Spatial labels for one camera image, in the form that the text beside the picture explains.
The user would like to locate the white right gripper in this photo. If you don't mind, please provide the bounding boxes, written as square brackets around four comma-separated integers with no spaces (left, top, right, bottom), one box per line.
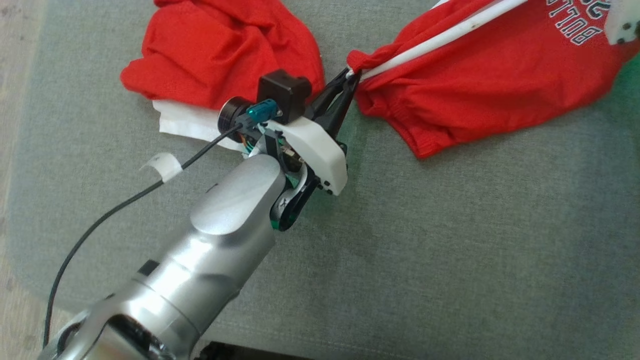
[604,0,640,46]

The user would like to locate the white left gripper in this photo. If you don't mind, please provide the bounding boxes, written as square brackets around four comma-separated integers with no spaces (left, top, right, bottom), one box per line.
[249,68,361,233]

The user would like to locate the red white basketball jersey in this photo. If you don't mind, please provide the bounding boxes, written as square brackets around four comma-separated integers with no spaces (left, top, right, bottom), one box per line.
[120,0,326,151]

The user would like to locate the red shorts with Bulls print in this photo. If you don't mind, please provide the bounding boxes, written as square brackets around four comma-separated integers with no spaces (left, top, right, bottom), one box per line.
[346,0,640,160]

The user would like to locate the white tape tag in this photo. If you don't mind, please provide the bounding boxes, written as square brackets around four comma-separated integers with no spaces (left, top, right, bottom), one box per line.
[140,152,184,183]

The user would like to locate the teal cable connector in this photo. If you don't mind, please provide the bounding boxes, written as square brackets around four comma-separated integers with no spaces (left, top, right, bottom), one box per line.
[245,99,278,123]

